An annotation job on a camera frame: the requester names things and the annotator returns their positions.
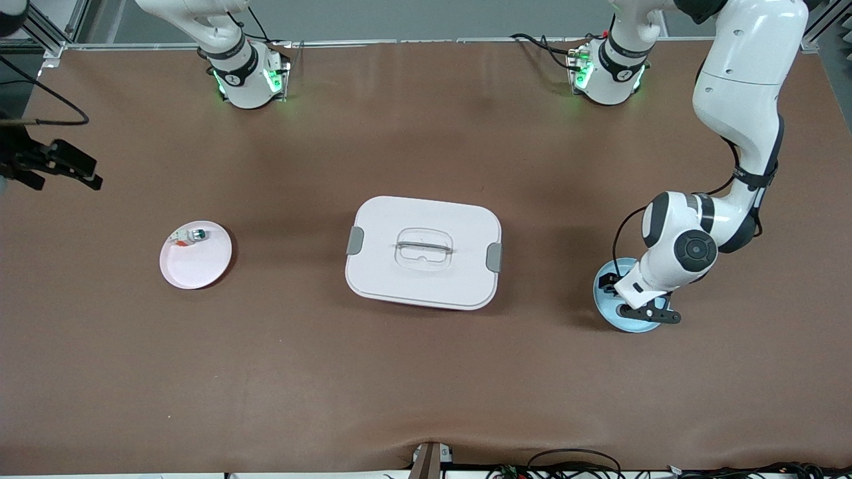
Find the light blue round plate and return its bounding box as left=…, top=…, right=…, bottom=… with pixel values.
left=592, top=257, right=671, bottom=333

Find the pink round plate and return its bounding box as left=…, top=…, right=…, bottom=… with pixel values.
left=159, top=220, right=233, bottom=290

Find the white lidded storage box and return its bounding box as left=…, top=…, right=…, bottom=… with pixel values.
left=345, top=195, right=503, bottom=311

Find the brown table mat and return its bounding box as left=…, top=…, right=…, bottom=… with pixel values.
left=0, top=37, right=852, bottom=476

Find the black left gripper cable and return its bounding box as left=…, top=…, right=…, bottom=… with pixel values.
left=611, top=133, right=743, bottom=277

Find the green white push switch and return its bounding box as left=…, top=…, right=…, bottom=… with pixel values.
left=169, top=227, right=209, bottom=249

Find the aluminium frame profile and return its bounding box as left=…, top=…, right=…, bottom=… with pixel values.
left=0, top=0, right=91, bottom=67
left=801, top=0, right=852, bottom=53

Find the looped black cable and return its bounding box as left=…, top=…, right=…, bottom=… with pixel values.
left=526, top=449, right=623, bottom=479

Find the black right arm base cable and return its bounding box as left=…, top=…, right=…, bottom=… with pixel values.
left=246, top=7, right=272, bottom=44

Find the black arm base cable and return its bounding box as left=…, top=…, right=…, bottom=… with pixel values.
left=510, top=32, right=580, bottom=71
left=246, top=7, right=272, bottom=44

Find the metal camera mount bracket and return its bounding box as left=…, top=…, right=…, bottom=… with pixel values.
left=407, top=441, right=455, bottom=479

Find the black left arm base cable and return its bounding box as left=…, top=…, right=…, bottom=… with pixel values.
left=510, top=32, right=580, bottom=71

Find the metal table edge rail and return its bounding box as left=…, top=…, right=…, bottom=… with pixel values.
left=63, top=37, right=809, bottom=49

